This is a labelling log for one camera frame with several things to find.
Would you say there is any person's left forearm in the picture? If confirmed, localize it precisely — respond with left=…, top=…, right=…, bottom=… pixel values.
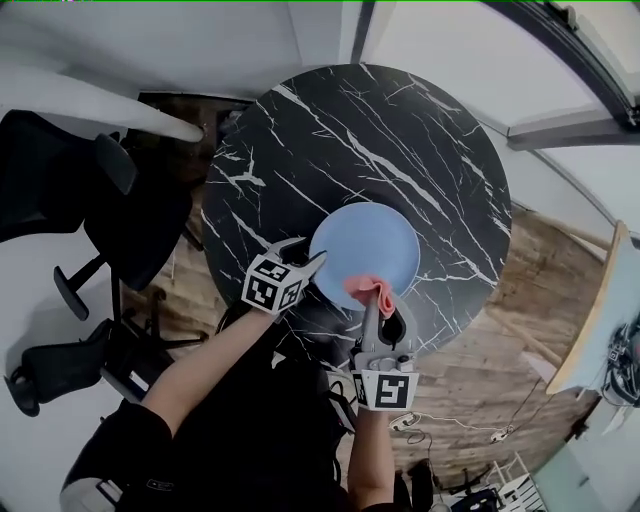
left=142, top=307, right=275, bottom=437

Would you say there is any black framed window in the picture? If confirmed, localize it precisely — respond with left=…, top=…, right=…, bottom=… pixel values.
left=349, top=0, right=640, bottom=151

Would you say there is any black mesh office chair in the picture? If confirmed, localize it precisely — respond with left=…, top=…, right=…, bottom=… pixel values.
left=4, top=264, right=211, bottom=417
left=0, top=109, right=202, bottom=296

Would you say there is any black device with cables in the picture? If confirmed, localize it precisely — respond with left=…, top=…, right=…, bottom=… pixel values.
left=602, top=322, right=640, bottom=407

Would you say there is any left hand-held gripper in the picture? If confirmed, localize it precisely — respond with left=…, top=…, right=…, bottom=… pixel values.
left=241, top=237, right=329, bottom=318

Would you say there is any person's black clothing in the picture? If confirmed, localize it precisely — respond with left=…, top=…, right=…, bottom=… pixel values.
left=59, top=319, right=362, bottom=512

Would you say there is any black cable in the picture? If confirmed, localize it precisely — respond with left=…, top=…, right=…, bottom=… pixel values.
left=509, top=374, right=545, bottom=432

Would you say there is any wooden chair with pale cushion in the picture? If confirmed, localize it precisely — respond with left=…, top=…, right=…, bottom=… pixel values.
left=544, top=219, right=640, bottom=401

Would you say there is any white pipe bundle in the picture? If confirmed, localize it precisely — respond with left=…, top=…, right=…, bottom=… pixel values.
left=0, top=64, right=205, bottom=145

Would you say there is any pink cloth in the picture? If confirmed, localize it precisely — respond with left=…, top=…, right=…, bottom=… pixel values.
left=343, top=273, right=399, bottom=319

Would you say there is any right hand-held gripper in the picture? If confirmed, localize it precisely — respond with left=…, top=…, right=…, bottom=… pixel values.
left=351, top=293, right=421, bottom=413

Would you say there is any white power strip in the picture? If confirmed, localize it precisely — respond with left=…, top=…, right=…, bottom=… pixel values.
left=388, top=411, right=419, bottom=433

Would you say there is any white cable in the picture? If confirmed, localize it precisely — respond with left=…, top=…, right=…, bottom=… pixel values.
left=414, top=412, right=497, bottom=432

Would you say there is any big blue plate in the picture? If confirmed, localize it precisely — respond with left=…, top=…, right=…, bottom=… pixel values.
left=308, top=202, right=421, bottom=311

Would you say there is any white phone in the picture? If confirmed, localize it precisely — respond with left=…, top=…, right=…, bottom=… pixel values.
left=124, top=369, right=152, bottom=395

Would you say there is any person's right forearm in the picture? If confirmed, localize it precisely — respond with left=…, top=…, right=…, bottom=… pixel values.
left=347, top=407, right=397, bottom=512

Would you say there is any white wire rack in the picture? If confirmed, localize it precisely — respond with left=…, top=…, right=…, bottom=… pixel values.
left=449, top=452, right=547, bottom=512

